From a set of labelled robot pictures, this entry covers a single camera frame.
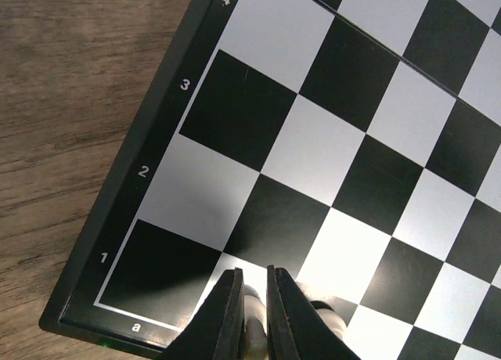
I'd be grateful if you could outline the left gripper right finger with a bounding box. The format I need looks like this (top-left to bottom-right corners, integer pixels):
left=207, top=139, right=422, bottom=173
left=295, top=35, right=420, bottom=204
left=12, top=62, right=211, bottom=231
left=267, top=265, right=358, bottom=359

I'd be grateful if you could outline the black and white chessboard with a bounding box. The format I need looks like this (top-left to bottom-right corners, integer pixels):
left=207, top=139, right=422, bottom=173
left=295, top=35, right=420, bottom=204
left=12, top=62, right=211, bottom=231
left=39, top=0, right=500, bottom=359

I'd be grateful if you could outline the white chess piece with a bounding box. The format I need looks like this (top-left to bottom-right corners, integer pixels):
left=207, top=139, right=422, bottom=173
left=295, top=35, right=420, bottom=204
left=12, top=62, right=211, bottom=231
left=311, top=301, right=347, bottom=341

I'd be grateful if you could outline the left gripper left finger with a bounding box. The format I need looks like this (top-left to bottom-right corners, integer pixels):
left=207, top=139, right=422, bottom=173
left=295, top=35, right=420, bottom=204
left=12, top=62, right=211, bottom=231
left=166, top=268, right=244, bottom=359

